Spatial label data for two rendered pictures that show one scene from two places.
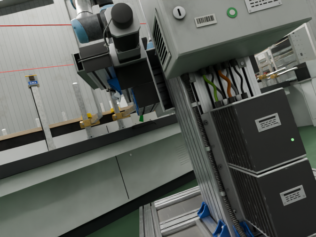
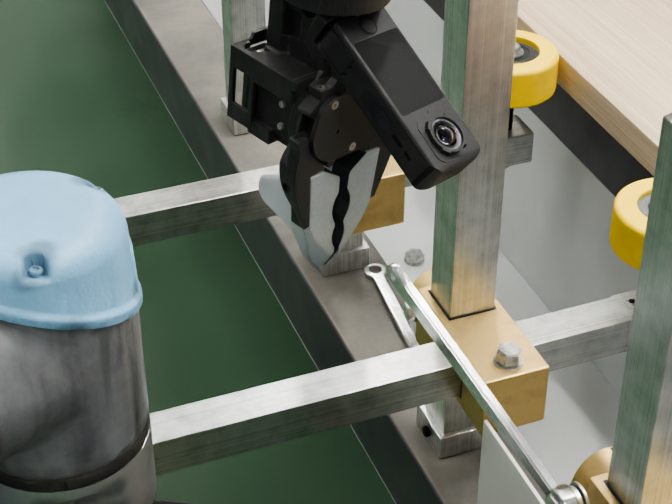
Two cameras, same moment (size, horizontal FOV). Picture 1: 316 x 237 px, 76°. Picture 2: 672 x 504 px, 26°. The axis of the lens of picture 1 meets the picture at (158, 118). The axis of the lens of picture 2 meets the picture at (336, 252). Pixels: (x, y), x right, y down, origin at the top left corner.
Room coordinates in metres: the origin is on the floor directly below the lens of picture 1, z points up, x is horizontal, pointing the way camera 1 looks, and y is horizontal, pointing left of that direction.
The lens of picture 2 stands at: (1.65, -0.55, 1.48)
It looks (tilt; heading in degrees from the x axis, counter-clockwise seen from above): 36 degrees down; 98
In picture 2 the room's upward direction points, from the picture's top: straight up
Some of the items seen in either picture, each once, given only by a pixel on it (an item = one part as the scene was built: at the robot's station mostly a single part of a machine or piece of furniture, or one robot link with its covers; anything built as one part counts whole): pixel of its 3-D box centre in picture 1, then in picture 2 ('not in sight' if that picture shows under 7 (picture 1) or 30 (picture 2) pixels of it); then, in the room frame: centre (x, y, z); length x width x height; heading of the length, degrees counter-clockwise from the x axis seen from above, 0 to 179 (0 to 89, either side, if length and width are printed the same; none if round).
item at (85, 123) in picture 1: (89, 122); (347, 163); (1.50, 0.49, 0.82); 0.14 x 0.06 x 0.05; 120
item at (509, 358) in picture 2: not in sight; (509, 355); (1.65, 0.23, 0.84); 0.02 x 0.02 x 0.01
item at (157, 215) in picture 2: (93, 121); (291, 189); (1.46, 0.45, 0.81); 0.44 x 0.03 x 0.04; 30
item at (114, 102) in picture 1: (114, 105); (466, 226); (1.61, 0.30, 0.90); 0.04 x 0.04 x 0.48; 30
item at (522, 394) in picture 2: (121, 115); (473, 344); (1.62, 0.28, 0.81); 0.14 x 0.06 x 0.05; 120
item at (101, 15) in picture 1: (113, 22); not in sight; (1.00, 0.07, 1.20); 0.13 x 0.12 x 0.14; 96
